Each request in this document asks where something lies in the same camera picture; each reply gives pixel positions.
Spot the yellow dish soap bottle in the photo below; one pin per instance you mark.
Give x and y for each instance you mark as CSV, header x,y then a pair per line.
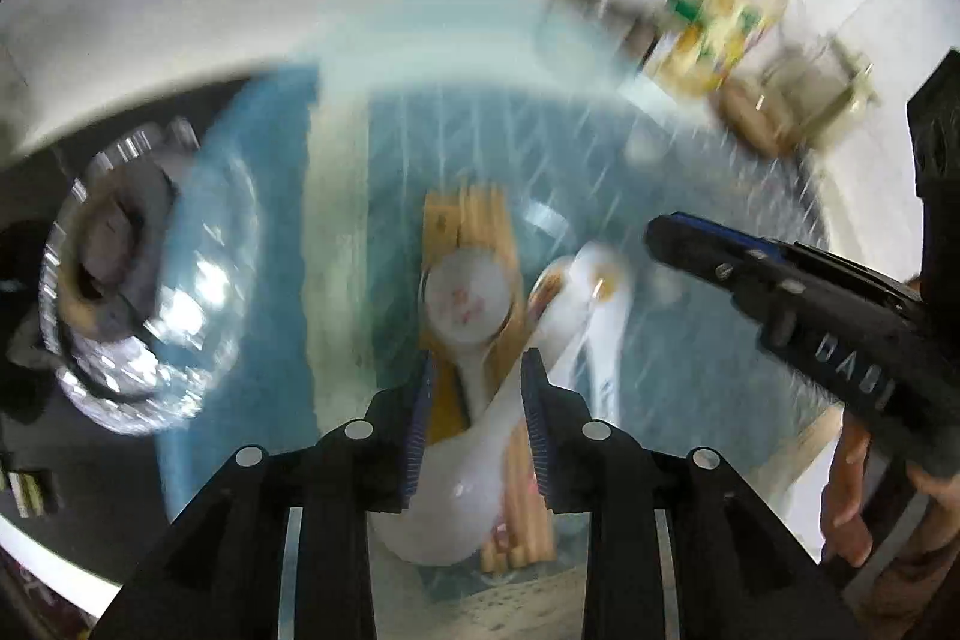
x,y
739,21

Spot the foil burner liner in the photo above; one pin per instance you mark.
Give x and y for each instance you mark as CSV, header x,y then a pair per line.
x,y
202,280

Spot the silver lid spice jar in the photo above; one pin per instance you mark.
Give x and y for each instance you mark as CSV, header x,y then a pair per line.
x,y
641,40

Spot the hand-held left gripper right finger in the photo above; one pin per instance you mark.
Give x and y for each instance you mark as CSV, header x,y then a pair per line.
x,y
536,430

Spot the beige electric kettle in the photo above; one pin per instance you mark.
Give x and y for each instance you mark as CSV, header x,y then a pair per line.
x,y
821,85

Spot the gas burner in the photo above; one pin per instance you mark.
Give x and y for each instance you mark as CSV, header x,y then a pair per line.
x,y
112,250

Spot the glass jar white powder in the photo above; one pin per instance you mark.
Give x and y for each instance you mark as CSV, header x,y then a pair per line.
x,y
585,3

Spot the translucent blue plastic basin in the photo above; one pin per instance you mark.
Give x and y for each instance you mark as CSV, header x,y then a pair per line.
x,y
262,123

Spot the white spoon orange print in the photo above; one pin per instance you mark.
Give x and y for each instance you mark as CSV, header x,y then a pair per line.
x,y
551,291

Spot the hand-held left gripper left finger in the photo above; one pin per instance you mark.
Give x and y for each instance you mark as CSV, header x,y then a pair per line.
x,y
420,430

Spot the person's right hand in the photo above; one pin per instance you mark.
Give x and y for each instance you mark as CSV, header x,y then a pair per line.
x,y
847,497

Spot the black gas stove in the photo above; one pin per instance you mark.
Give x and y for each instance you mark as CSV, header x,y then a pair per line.
x,y
90,460

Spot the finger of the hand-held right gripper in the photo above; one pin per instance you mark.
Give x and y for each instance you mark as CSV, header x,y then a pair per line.
x,y
757,248
697,257

